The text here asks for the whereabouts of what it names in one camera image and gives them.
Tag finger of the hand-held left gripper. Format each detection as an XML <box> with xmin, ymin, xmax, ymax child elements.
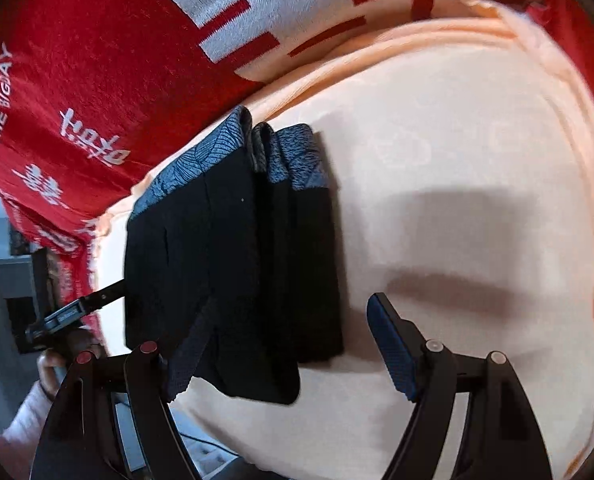
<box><xmin>80</xmin><ymin>279</ymin><xmax>128</xmax><ymax>312</ymax></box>

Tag person's left forearm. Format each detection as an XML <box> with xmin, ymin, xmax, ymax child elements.
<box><xmin>0</xmin><ymin>382</ymin><xmax>55</xmax><ymax>471</ymax></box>

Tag peach bed sheet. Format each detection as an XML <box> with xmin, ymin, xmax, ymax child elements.
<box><xmin>84</xmin><ymin>0</ymin><xmax>594</xmax><ymax>480</ymax></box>

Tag black pants with grey waistband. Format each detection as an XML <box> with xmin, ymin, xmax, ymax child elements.
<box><xmin>124</xmin><ymin>105</ymin><xmax>345</xmax><ymax>406</ymax></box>

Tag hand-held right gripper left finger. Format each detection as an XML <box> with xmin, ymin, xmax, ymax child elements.
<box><xmin>30</xmin><ymin>305</ymin><xmax>218</xmax><ymax>480</ymax></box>

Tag person's left hand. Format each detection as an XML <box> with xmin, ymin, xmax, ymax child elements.
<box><xmin>36</xmin><ymin>327</ymin><xmax>104</xmax><ymax>403</ymax></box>

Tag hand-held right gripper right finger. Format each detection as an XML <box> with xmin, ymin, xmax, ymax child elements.
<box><xmin>367</xmin><ymin>292</ymin><xmax>555</xmax><ymax>480</ymax></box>

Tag red printed blanket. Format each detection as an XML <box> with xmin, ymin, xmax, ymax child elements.
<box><xmin>0</xmin><ymin>0</ymin><xmax>594</xmax><ymax>356</ymax></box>

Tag dark furniture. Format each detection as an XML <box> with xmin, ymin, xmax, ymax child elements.
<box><xmin>4</xmin><ymin>247</ymin><xmax>53</xmax><ymax>356</ymax></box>

